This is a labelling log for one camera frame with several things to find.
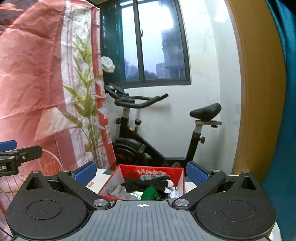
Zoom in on grey knitted sock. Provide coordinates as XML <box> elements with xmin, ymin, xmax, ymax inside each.
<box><xmin>107</xmin><ymin>183</ymin><xmax>143</xmax><ymax>201</ymax></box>

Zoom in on black glove white fingertips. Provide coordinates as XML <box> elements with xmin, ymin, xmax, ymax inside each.
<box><xmin>121</xmin><ymin>176</ymin><xmax>174</xmax><ymax>197</ymax></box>

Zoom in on green sachet with tassel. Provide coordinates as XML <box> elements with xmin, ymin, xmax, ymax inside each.
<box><xmin>140</xmin><ymin>186</ymin><xmax>161</xmax><ymax>201</ymax></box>

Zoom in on white patterned tablecloth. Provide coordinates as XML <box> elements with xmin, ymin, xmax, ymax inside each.
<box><xmin>86</xmin><ymin>169</ymin><xmax>196</xmax><ymax>202</ymax></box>

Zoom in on red strawberry cardboard box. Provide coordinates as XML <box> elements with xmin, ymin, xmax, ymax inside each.
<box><xmin>98</xmin><ymin>165</ymin><xmax>185</xmax><ymax>200</ymax></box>

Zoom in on black exercise bike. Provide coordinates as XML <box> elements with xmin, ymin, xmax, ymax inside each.
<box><xmin>104</xmin><ymin>82</ymin><xmax>223</xmax><ymax>168</ymax></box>

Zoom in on red printed backdrop curtain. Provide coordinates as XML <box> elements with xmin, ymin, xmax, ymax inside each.
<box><xmin>0</xmin><ymin>0</ymin><xmax>117</xmax><ymax>237</ymax></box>

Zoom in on teal curtain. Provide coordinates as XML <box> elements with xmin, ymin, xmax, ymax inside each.
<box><xmin>263</xmin><ymin>1</ymin><xmax>295</xmax><ymax>240</ymax></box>

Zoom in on white plastic bag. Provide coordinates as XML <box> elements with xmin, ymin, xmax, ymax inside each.
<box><xmin>100</xmin><ymin>56</ymin><xmax>115</xmax><ymax>73</ymax></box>

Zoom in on dark framed window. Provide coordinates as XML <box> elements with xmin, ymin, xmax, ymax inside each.
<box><xmin>91</xmin><ymin>1</ymin><xmax>191</xmax><ymax>88</ymax></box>

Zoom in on wooden door frame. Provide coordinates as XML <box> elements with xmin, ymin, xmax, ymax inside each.
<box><xmin>226</xmin><ymin>1</ymin><xmax>286</xmax><ymax>183</ymax></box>

